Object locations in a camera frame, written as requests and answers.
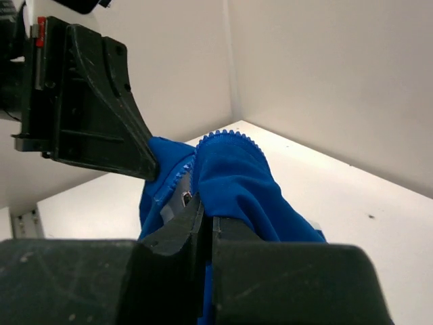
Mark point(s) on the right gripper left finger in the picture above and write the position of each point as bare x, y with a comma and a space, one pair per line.
182, 235

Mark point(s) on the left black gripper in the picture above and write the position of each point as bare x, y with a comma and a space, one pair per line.
69, 87

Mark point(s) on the aluminium right side rail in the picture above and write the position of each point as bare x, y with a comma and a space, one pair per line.
27, 226

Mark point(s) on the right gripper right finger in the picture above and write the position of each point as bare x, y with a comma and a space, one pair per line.
224, 228

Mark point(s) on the red white blue jacket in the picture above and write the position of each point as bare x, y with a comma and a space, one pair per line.
234, 180

